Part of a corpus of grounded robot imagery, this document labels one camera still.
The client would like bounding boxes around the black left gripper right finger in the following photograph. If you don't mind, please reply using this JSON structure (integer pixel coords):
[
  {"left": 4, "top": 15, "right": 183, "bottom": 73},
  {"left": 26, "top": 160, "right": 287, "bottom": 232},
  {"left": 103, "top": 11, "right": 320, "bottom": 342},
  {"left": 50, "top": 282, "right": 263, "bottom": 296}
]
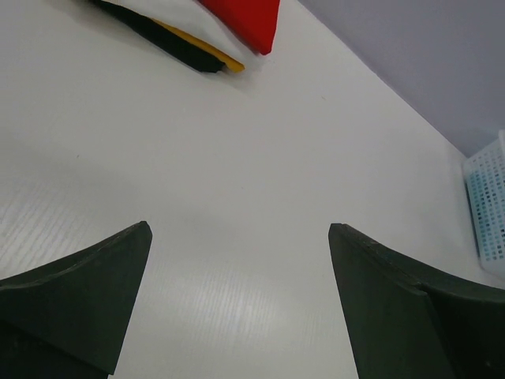
[{"left": 328, "top": 223, "right": 504, "bottom": 378}]

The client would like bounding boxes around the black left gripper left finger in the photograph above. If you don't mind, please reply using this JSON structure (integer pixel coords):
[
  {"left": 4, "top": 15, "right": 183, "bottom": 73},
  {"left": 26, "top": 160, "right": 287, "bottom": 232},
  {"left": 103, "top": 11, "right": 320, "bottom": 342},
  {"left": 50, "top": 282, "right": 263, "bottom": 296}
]
[{"left": 1, "top": 221, "right": 152, "bottom": 378}]

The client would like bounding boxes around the red folded t shirt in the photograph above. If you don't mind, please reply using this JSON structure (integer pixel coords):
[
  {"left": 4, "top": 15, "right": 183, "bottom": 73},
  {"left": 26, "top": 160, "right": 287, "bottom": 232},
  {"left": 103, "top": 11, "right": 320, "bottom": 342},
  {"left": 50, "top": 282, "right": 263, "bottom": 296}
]
[{"left": 200, "top": 0, "right": 280, "bottom": 55}]

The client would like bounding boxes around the black folded t shirt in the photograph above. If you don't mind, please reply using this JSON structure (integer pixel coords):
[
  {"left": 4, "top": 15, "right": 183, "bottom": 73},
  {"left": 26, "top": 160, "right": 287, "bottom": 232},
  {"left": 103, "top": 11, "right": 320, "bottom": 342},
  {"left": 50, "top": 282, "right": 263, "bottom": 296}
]
[{"left": 91, "top": 1, "right": 226, "bottom": 73}]

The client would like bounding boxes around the white plastic mesh basket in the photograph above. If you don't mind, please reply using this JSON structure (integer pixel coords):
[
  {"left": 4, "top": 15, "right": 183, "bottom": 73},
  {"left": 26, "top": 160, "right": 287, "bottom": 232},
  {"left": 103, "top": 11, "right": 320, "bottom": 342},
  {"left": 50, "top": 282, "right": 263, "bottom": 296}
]
[{"left": 463, "top": 130, "right": 505, "bottom": 278}]

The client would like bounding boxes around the yellow folded t shirt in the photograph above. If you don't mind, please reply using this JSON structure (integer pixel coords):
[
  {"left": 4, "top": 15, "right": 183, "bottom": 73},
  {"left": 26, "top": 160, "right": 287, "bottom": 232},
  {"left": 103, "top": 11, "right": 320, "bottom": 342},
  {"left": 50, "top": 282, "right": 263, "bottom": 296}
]
[{"left": 151, "top": 18, "right": 245, "bottom": 73}]

